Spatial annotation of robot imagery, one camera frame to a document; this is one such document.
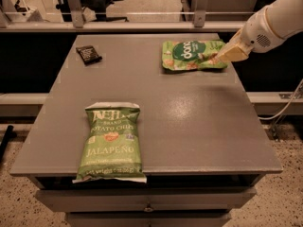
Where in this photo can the black rod on floor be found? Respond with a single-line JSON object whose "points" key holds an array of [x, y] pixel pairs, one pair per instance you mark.
{"points": [[9, 134]]}

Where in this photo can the grey metal frame rail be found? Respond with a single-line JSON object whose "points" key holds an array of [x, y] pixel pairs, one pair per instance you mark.
{"points": [[197, 16]]}

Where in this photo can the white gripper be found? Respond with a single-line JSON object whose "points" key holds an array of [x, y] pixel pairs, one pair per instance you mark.
{"points": [[257, 32]]}

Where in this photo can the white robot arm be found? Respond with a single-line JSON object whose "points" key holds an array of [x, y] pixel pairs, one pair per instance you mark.
{"points": [[285, 18]]}

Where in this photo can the green jalapeno chip bag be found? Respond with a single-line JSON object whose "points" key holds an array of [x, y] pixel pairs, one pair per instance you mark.
{"points": [[111, 151]]}

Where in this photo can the grey drawer cabinet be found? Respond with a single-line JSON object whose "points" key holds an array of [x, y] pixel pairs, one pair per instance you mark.
{"points": [[202, 146]]}

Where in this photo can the green rice chip bag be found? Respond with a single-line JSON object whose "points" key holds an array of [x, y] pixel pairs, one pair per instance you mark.
{"points": [[192, 55]]}

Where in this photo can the small black snack packet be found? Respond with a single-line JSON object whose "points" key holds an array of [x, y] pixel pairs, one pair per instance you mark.
{"points": [[88, 54]]}

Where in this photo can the brass drawer knob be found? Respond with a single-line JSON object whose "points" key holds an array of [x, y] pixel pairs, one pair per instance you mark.
{"points": [[148, 208]]}

